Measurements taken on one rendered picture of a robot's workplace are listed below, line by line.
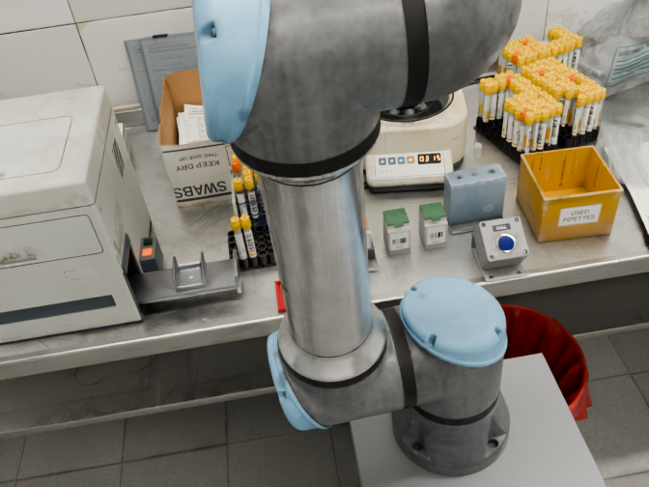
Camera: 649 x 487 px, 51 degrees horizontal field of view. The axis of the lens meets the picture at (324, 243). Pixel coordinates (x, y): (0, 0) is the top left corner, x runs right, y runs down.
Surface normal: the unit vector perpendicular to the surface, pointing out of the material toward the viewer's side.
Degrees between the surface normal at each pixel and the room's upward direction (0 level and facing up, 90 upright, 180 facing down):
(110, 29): 90
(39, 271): 90
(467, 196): 90
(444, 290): 7
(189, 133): 1
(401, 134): 90
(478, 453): 72
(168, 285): 0
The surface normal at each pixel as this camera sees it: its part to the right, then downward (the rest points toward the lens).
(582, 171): 0.08, 0.67
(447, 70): 0.29, 0.74
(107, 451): -0.09, -0.73
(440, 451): -0.30, 0.41
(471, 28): 0.48, 0.37
